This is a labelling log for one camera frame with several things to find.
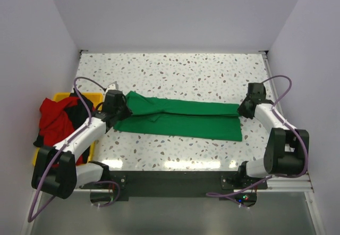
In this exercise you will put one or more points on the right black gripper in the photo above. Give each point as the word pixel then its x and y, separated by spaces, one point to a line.
pixel 241 110

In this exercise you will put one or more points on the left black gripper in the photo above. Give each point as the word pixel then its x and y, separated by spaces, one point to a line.
pixel 127 111

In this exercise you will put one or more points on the green t shirt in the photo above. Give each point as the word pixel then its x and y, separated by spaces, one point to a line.
pixel 172 117

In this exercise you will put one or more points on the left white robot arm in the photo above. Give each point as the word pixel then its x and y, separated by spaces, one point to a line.
pixel 56 172

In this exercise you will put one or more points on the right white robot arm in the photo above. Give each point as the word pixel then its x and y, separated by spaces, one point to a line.
pixel 286 153

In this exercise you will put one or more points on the black t shirt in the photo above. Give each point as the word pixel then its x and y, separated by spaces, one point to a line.
pixel 77 114

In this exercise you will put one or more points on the red t shirt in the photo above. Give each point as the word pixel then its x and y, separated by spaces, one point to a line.
pixel 55 125

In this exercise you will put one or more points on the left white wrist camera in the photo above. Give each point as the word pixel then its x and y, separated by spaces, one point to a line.
pixel 112 86

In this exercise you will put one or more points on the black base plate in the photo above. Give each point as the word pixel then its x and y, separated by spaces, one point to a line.
pixel 192 184

